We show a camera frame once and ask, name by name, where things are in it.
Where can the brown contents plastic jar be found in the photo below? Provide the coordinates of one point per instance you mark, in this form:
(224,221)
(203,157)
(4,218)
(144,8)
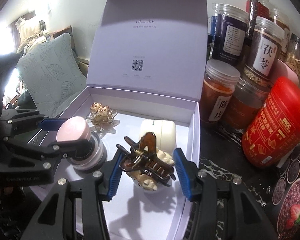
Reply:
(245,105)

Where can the dark purple contents plastic jar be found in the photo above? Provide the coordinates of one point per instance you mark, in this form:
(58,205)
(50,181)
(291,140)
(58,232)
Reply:
(230,37)

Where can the pink container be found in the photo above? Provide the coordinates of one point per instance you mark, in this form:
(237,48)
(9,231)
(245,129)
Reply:
(287,72)

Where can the printed grain packet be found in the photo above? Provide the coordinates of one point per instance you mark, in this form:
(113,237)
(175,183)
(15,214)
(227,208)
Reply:
(292,200)

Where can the amber flower hair clip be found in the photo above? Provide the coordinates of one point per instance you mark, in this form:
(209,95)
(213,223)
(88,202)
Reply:
(102,112)

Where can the yellow slices plastic jar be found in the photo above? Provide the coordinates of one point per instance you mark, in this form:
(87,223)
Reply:
(297,55)

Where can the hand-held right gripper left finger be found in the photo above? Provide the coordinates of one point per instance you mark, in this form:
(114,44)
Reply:
(115,177)

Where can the dark cloth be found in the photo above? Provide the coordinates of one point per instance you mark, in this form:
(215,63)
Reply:
(0,85)

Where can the ivory hair clip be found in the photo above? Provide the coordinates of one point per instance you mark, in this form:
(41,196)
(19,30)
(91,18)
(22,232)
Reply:
(165,158)

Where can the pink lid cosmetic jar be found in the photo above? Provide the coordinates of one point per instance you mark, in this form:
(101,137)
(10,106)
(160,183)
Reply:
(75,130)

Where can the beige bedding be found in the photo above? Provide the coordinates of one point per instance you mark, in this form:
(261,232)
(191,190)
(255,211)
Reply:
(30,37)

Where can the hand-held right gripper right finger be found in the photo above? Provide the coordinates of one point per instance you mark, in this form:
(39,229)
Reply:
(181,173)

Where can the grey leaf pattern pillow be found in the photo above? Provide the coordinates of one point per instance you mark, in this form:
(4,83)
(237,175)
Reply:
(47,80)

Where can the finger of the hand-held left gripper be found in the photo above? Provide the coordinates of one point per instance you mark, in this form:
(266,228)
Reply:
(75,143)
(52,124)

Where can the brown wooden board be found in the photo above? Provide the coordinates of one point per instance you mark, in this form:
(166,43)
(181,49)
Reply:
(65,30)

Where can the brown claw hair clip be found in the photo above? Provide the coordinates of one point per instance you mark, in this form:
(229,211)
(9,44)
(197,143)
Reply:
(146,142)

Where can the orange peel plastic jar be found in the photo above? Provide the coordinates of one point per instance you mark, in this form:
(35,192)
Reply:
(217,92)

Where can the lavender gift box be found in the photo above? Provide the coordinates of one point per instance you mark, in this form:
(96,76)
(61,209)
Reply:
(145,42)

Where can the red tin can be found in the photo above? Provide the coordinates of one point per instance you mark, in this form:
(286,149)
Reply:
(275,130)

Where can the dark red contents tall jar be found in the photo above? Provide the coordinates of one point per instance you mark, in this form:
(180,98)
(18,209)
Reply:
(255,5)

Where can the reddish brown contents jar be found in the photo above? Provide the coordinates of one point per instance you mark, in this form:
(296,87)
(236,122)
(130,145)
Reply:
(283,25)

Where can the cream cosmetic jar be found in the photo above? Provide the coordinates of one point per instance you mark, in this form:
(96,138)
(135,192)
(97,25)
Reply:
(162,132)

